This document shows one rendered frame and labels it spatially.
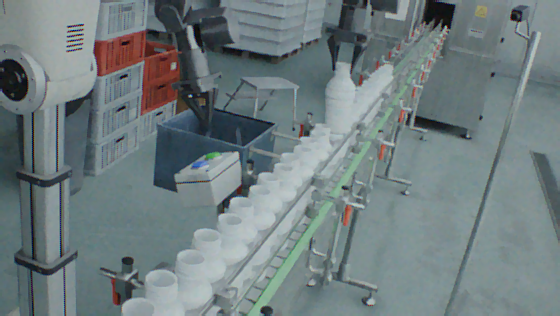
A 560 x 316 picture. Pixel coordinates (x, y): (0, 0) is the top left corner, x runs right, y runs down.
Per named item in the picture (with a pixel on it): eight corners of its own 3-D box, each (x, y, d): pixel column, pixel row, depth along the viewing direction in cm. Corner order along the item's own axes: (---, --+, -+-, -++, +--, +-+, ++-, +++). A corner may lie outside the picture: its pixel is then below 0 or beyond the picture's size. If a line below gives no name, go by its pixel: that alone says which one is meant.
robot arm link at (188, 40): (177, 22, 108) (165, 24, 103) (208, 15, 106) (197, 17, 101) (184, 55, 110) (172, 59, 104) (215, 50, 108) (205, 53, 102)
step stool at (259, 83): (260, 110, 541) (266, 69, 526) (296, 130, 495) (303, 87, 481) (219, 111, 515) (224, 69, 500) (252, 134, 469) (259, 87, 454)
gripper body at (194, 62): (223, 79, 111) (216, 44, 109) (200, 89, 102) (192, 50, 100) (196, 84, 114) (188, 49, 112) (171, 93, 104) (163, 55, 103)
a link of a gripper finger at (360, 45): (334, 67, 129) (340, 28, 126) (363, 73, 127) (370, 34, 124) (327, 72, 123) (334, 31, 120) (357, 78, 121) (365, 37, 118)
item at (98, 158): (97, 177, 344) (97, 145, 337) (43, 163, 351) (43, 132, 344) (140, 148, 400) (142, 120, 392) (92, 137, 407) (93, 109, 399)
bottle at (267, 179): (267, 271, 95) (282, 187, 90) (235, 262, 96) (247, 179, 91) (275, 254, 101) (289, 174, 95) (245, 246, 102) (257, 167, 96)
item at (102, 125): (98, 145, 337) (99, 112, 329) (43, 132, 343) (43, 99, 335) (141, 120, 393) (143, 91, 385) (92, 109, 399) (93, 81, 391)
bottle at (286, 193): (250, 239, 105) (262, 161, 99) (278, 236, 108) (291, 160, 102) (263, 255, 100) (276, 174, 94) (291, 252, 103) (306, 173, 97)
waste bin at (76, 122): (57, 210, 298) (57, 102, 275) (-3, 188, 309) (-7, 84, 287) (105, 183, 338) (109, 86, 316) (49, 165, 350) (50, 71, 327)
